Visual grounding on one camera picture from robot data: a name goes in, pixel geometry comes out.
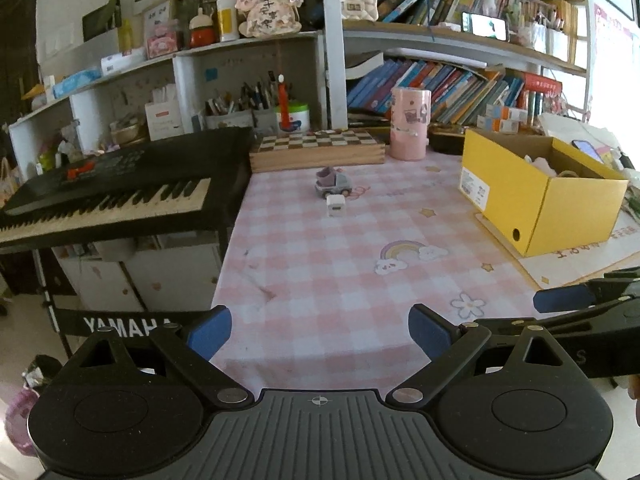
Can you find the row of slanted books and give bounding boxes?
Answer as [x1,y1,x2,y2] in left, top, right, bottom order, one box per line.
[346,57,531,126]

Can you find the green white jar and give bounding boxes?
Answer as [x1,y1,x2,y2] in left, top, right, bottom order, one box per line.
[277,101,311,132]

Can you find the dark picture frame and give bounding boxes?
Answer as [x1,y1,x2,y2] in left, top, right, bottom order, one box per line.
[81,0,122,42]

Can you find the pink checkered cloth desktop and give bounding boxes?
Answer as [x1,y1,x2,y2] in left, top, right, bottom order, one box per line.
[210,125,640,396]

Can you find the white yellow-edged desk mat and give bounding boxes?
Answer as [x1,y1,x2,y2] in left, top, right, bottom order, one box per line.
[474,212,640,291]

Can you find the white yellow bottle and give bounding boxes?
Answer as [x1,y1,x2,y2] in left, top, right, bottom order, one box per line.
[216,0,240,42]

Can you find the grey toy truck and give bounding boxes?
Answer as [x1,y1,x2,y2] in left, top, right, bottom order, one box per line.
[314,166,352,200]

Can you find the pink floral figurine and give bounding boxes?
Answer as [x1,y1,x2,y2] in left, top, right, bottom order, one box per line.
[235,0,304,38]

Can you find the black smartphone lit screen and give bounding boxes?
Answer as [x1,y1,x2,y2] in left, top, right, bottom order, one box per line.
[571,139,606,163]

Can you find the orange white carton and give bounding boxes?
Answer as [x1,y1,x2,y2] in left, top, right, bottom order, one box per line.
[485,105,528,121]
[475,116,518,133]

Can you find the white shelf unit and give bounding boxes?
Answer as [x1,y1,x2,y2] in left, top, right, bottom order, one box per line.
[7,0,591,181]

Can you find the white flat carton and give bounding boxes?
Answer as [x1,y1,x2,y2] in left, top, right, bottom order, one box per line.
[100,47,146,76]

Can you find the wooden chessboard box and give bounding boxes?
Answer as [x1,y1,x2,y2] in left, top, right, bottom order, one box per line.
[249,129,387,174]

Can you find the white cabinet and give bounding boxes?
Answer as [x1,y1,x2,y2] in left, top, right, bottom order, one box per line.
[55,232,223,311]

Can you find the yellow cardboard box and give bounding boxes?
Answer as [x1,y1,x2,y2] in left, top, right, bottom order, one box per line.
[460,129,630,258]

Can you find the red boxed book set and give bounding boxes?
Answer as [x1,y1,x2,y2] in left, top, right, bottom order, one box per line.
[522,72,563,111]

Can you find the pink plush toy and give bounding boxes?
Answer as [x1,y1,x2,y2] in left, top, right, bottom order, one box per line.
[525,156,558,177]

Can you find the pink bag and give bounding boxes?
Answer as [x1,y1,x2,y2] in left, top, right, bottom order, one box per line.
[5,387,41,456]

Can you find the black electronic keyboard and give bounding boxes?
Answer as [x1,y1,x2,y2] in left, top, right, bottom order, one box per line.
[0,126,256,248]

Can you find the black keyboard stand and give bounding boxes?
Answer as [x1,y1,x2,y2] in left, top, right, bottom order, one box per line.
[30,245,211,356]

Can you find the black plastic bag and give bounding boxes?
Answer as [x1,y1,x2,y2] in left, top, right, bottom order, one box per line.
[22,354,63,388]

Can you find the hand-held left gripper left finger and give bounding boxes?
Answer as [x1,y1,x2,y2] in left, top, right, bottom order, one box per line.
[65,305,251,407]

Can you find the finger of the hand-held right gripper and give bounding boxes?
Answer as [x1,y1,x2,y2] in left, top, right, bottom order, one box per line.
[475,296,640,336]
[533,267,640,313]

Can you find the white box red label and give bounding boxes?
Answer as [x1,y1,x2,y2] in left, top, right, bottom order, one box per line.
[145,100,185,142]

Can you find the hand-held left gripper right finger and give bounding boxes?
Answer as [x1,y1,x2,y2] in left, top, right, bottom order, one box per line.
[386,304,577,407]

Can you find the blue tissue pack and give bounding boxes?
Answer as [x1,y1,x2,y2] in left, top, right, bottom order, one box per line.
[52,67,103,98]

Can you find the pink cylindrical tin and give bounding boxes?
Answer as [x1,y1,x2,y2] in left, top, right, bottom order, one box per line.
[389,86,432,161]

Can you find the pen holder with pens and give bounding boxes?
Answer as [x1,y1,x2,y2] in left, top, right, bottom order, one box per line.
[205,77,281,131]

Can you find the pink tissue box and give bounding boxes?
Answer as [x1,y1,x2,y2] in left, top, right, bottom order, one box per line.
[146,30,180,58]

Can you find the white paper sheets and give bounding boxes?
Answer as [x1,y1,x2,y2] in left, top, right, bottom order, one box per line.
[537,112,601,138]

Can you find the smartphone on stand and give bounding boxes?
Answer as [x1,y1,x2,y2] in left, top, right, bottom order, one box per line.
[461,11,510,42]

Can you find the red white doll jar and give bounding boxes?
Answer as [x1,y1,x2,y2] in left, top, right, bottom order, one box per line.
[189,7,217,50]

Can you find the red white-capped bottle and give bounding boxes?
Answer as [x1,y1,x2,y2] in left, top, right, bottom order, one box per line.
[277,74,292,130]

